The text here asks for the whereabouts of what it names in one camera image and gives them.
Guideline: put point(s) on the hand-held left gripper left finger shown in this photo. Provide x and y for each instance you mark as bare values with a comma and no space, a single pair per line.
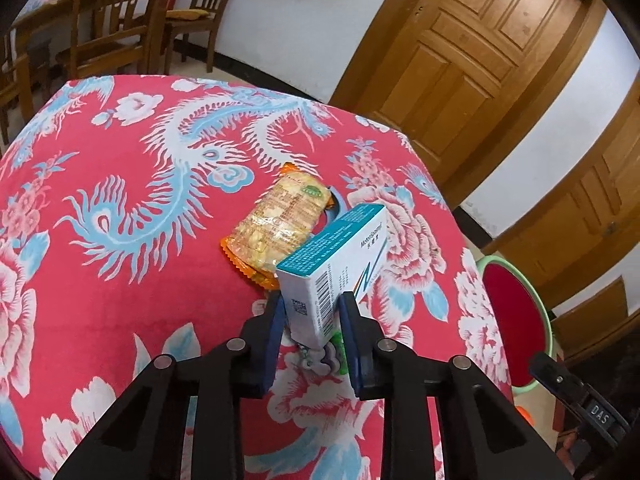
272,345

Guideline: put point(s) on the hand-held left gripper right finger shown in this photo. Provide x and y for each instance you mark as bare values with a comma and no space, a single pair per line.
352,345

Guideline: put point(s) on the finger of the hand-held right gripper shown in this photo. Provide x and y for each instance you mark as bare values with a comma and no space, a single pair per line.
547,375

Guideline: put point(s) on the white and teal box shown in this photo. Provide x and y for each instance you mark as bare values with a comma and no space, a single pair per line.
335,265

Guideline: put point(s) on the orange snack packet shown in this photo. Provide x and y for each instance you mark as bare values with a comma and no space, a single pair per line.
280,220

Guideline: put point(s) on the panelled wooden door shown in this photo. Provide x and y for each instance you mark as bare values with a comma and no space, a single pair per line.
465,60

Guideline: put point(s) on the yellow seat cushion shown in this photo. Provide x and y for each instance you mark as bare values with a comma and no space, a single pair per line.
187,15

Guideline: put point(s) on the tall wooden chair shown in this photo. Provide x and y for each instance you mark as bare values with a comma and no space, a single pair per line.
115,15

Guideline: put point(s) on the wooden dining table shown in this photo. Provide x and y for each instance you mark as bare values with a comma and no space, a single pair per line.
45,15

